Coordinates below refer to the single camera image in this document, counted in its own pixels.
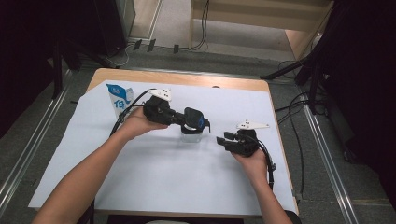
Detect person's left hand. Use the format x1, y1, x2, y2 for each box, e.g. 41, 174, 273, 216
120, 106, 169, 141

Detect black tripod stand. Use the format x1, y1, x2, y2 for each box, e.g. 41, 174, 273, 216
260, 46, 331, 115

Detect light wooden shelf unit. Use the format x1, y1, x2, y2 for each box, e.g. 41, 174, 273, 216
188, 0, 335, 60

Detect left hand-held gripper black cable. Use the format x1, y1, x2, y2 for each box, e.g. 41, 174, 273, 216
109, 88, 157, 138

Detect black metal stand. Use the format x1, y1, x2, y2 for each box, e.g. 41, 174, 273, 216
46, 36, 120, 101

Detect hand-held gripper black cable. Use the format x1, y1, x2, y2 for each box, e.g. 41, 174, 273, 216
109, 88, 157, 138
256, 139, 277, 190

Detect person's right hand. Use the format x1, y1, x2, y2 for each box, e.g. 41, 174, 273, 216
232, 148, 269, 187

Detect white and blue salt bag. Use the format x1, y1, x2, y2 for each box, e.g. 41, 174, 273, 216
106, 83, 135, 119

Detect white floor cable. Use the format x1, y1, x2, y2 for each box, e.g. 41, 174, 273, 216
104, 43, 134, 68

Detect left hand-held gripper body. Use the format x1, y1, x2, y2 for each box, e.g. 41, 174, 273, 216
142, 88, 179, 126

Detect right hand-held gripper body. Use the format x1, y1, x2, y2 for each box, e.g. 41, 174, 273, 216
223, 119, 271, 158

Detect metal floor rail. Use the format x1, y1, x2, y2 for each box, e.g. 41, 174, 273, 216
298, 87, 359, 224
0, 69, 73, 216

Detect black hanging cable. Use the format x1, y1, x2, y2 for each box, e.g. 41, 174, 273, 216
190, 0, 210, 51

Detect clear jar with black lid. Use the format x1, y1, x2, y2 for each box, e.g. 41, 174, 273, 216
180, 106, 212, 144

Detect black floor cables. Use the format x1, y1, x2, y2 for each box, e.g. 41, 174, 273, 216
274, 60, 312, 200

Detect right hand-held gripper black cable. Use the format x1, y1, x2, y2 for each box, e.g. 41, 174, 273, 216
256, 139, 277, 190

